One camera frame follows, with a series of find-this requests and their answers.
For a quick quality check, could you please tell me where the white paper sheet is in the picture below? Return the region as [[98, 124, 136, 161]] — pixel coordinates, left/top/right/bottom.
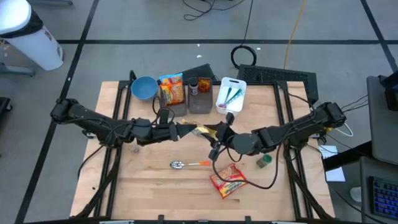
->
[[318, 144, 346, 183]]

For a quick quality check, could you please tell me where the white trash can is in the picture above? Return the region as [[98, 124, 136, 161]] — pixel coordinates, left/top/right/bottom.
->
[[0, 0, 64, 72]]

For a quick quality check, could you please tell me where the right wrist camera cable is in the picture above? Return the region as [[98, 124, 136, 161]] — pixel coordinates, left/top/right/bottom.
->
[[212, 146, 282, 190]]

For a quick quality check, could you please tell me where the backlit keyboard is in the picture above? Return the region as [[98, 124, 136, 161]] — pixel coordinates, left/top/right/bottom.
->
[[369, 176, 398, 220]]

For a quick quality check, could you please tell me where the black aluminium table frame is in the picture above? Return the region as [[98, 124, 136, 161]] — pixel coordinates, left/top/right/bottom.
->
[[70, 70, 336, 224]]

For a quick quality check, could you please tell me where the green-lidded spice jar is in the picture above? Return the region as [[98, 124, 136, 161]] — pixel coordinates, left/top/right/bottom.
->
[[256, 153, 273, 169]]

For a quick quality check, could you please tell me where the yellow cable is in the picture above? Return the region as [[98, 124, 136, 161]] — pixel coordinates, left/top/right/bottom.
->
[[283, 0, 308, 70]]

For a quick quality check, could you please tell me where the white cable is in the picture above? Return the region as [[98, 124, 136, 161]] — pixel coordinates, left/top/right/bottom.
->
[[329, 123, 354, 138]]

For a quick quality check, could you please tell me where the white computer mouse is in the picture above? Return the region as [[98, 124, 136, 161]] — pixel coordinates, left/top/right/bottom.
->
[[350, 186, 363, 203]]

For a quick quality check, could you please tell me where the red ramen packet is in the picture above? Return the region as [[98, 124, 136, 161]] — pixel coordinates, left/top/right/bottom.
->
[[209, 163, 250, 199]]

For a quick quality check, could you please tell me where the black pad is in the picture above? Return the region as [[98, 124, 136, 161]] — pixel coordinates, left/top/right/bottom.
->
[[182, 63, 216, 83]]

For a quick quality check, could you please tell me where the black desk leg bar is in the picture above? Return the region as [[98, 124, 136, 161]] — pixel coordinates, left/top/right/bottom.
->
[[323, 141, 374, 171]]

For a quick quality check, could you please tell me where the straight black floor cable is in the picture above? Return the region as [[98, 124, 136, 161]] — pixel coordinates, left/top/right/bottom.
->
[[241, 0, 254, 46]]

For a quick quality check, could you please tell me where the black perforated plate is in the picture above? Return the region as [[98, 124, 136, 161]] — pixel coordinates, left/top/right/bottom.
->
[[238, 64, 318, 105]]

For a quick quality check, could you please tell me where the taco seasoning mix packet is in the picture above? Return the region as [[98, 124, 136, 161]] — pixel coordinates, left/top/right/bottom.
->
[[198, 78, 213, 93]]

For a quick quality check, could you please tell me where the grey table foot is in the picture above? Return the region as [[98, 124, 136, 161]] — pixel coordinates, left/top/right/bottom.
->
[[27, 0, 74, 6], [0, 63, 35, 77]]

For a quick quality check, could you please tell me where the black-lidded spice jar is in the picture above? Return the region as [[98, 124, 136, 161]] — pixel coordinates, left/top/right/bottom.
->
[[188, 77, 200, 96]]

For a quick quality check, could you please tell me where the orange-handled metal spoon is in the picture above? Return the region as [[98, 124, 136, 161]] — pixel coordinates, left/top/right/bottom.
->
[[169, 160, 212, 170]]

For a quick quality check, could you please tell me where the coiled black cable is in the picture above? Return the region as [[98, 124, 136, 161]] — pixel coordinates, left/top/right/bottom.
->
[[230, 45, 257, 70]]

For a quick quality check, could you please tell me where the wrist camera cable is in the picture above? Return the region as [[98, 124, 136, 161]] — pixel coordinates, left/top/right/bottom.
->
[[151, 95, 175, 125], [212, 146, 282, 190]]

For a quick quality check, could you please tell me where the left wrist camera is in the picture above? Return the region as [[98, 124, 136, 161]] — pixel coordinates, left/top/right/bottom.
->
[[159, 108, 170, 125]]

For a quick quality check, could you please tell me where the tangled black floor cable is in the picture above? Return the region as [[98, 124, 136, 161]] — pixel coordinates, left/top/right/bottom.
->
[[182, 0, 247, 21]]

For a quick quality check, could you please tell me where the black power cable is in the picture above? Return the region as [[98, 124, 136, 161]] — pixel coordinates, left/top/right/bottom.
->
[[76, 142, 107, 181]]

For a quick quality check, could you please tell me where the grey translucent bin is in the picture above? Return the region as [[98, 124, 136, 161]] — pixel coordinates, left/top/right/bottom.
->
[[187, 77, 215, 114], [160, 83, 188, 118]]

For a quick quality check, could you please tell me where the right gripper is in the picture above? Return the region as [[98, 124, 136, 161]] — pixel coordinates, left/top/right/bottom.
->
[[203, 112, 236, 161]]

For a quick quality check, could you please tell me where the blue-edged ramen packet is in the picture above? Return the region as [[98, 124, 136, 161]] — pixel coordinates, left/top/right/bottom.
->
[[158, 73, 184, 85]]

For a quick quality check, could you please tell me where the white plastic bin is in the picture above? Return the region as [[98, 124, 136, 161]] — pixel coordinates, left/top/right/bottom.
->
[[215, 77, 248, 118]]

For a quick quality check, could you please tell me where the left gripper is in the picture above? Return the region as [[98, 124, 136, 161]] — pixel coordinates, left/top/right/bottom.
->
[[145, 122, 197, 146]]

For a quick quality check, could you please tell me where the grey keyboard desk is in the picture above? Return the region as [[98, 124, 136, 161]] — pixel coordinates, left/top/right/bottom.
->
[[359, 155, 398, 224]]

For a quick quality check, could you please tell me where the black floor object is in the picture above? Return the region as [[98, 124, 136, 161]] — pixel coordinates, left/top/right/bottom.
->
[[0, 96, 13, 114]]

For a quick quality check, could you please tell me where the green-handled iridescent spoon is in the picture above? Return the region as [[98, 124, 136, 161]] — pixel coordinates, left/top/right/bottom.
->
[[218, 88, 244, 109]]

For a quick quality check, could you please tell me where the black chair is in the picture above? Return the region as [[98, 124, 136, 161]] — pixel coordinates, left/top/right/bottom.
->
[[377, 70, 398, 112]]

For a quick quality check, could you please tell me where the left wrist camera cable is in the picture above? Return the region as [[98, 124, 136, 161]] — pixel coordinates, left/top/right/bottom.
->
[[151, 95, 175, 125]]

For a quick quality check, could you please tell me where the blue plastic bowl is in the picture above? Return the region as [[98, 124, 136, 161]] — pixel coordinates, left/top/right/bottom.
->
[[131, 76, 159, 101]]

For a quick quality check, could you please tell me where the orange chicken ramen packet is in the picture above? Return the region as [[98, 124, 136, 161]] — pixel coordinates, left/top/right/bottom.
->
[[160, 81, 185, 106]]

